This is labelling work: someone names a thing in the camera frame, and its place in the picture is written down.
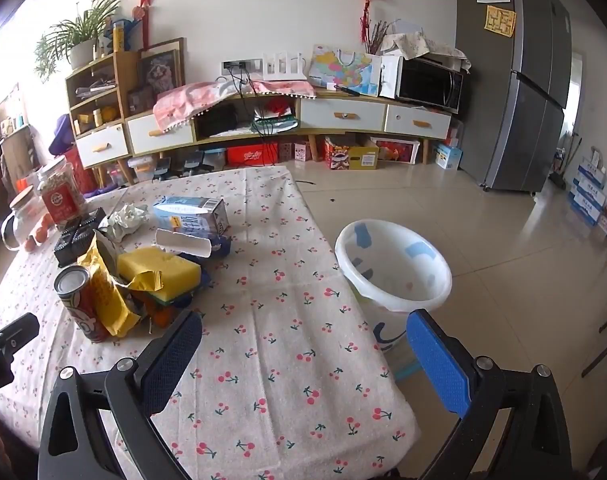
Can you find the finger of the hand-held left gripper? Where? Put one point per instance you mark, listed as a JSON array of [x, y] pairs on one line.
[[18, 330]]

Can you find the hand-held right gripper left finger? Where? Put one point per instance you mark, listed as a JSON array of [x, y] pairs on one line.
[[173, 355]]

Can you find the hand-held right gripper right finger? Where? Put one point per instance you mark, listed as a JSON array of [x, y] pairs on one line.
[[436, 355]]

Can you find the red white drink can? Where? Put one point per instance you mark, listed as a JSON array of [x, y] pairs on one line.
[[78, 305]]

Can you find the white plastic basin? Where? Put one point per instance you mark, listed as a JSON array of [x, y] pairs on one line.
[[423, 285]]

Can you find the yellow snack bag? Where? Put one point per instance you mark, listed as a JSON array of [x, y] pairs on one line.
[[108, 295]]

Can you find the orange peel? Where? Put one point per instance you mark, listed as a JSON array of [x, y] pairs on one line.
[[161, 317]]

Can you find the orange fruit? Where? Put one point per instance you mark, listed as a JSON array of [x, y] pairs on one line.
[[29, 243], [48, 219], [41, 233]]

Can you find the yellow sponge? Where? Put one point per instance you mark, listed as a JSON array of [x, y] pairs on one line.
[[158, 270]]

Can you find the black plastic tray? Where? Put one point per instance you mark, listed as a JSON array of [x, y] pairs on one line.
[[75, 242]]

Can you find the cherry print tablecloth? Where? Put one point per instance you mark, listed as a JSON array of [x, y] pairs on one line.
[[283, 340]]

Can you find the white cardboard piece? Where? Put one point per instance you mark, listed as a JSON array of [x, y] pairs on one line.
[[186, 244]]

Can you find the glass pitcher with wooden lid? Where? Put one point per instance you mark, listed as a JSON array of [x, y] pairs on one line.
[[20, 210]]

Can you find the clear jar with red label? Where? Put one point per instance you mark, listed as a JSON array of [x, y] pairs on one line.
[[60, 195]]

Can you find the blue white milk carton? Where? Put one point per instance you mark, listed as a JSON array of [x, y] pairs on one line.
[[188, 212]]

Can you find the crumpled white paper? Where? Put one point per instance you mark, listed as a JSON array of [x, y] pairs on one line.
[[128, 217]]

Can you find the black chair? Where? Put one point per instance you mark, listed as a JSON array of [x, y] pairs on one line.
[[606, 340]]

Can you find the red bag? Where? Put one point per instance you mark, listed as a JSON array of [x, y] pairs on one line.
[[80, 170]]

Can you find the purple bag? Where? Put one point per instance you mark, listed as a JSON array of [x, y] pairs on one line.
[[62, 135]]

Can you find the small blue white box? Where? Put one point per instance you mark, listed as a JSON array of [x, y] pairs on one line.
[[448, 156]]

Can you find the red picture box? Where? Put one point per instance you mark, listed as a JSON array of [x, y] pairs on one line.
[[398, 151]]

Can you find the red flat box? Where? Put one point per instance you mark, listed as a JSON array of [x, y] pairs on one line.
[[251, 154]]

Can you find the lion print cardboard box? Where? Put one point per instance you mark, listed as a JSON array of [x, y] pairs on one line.
[[351, 155]]

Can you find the wooden shelf unit with drawer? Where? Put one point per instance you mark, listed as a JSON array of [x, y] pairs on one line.
[[103, 110]]

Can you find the mop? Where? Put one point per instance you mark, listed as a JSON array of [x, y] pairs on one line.
[[569, 160]]

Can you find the small pink boxes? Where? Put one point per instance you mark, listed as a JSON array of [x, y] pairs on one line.
[[294, 151]]

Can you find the black electronics box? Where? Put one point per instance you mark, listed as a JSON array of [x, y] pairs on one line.
[[219, 120]]

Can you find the folded green white cloths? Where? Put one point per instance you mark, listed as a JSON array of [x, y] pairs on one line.
[[276, 120]]

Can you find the grey refrigerator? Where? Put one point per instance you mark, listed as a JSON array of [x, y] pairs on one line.
[[513, 110]]

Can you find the low wooden cabinet white drawers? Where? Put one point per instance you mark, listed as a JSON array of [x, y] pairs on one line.
[[343, 115]]

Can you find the pink cloth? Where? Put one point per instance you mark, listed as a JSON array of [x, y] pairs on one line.
[[193, 97]]

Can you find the black microwave oven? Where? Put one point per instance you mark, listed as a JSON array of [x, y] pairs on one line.
[[426, 85]]

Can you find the framed picture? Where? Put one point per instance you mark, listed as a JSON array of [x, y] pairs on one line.
[[159, 67]]

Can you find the potted green plant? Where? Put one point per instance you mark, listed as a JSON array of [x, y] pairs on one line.
[[78, 35]]

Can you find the map print paper bag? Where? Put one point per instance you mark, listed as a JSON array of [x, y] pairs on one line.
[[343, 70]]

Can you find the beige floral cloth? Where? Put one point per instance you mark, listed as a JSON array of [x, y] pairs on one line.
[[423, 47]]

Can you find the yellow bottle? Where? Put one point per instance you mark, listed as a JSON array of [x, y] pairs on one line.
[[117, 37]]

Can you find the white picket rack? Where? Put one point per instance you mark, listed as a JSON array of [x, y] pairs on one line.
[[283, 66]]

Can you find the blue watering can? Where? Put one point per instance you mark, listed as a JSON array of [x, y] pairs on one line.
[[128, 35]]

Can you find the dried twigs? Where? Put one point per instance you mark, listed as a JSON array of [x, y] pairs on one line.
[[377, 37]]

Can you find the yellow paper note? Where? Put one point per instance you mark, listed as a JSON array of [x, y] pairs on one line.
[[501, 20]]

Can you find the red hanging knot decoration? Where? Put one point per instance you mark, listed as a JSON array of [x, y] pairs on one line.
[[368, 10]]

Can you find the wall power outlet strip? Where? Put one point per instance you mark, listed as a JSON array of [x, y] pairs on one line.
[[242, 65]]

